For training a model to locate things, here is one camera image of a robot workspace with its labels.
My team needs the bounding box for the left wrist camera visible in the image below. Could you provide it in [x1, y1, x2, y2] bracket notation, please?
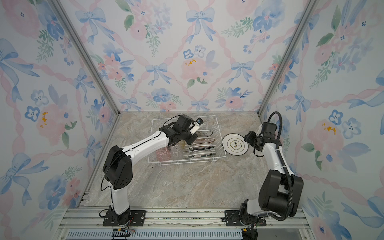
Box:
[189, 118, 204, 135]

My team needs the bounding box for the clear glass cup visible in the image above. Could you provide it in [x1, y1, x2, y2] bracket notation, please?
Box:
[170, 145, 183, 161]

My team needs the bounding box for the aluminium front rail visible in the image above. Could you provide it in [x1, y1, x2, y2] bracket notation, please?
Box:
[53, 207, 315, 240]

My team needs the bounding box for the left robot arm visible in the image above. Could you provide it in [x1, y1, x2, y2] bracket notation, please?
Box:
[103, 114, 204, 217]

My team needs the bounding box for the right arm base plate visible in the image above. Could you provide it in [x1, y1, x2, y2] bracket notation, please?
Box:
[222, 210, 267, 228]

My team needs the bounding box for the right aluminium corner post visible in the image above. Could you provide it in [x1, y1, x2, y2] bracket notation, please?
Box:
[257, 0, 319, 119]

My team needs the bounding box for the orange sunburst plate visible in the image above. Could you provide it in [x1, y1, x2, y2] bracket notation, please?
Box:
[194, 137, 216, 144]

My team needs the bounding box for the pink glass cup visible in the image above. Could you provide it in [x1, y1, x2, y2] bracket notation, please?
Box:
[156, 147, 172, 162]

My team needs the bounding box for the left aluminium corner post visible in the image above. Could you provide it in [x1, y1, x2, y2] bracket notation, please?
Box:
[48, 0, 120, 116]

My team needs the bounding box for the white wire dish rack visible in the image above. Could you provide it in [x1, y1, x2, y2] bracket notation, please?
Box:
[147, 116, 227, 166]

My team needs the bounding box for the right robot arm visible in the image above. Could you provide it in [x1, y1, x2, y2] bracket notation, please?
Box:
[239, 122, 304, 224]

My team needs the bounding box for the white plate green clover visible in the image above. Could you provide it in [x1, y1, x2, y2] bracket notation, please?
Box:
[223, 134, 249, 156]

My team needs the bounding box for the green red rim plate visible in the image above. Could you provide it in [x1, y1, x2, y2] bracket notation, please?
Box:
[188, 144, 216, 151]

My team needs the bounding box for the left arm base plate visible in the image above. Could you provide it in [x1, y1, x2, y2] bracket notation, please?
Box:
[102, 210, 147, 227]

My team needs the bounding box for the aluminium corner post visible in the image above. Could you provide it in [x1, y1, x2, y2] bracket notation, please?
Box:
[257, 0, 319, 119]
[48, 0, 120, 116]

